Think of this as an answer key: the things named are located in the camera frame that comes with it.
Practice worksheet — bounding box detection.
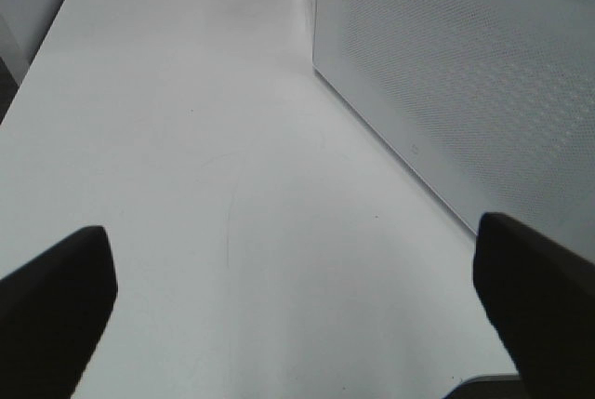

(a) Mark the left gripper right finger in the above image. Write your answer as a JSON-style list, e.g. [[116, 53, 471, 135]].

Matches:
[[472, 213, 594, 398]]

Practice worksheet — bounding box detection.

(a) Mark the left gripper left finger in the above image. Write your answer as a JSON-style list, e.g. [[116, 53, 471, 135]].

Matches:
[[1, 226, 118, 398]]

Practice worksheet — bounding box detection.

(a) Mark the white microwave door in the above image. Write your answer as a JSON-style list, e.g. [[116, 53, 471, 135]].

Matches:
[[311, 0, 595, 242]]

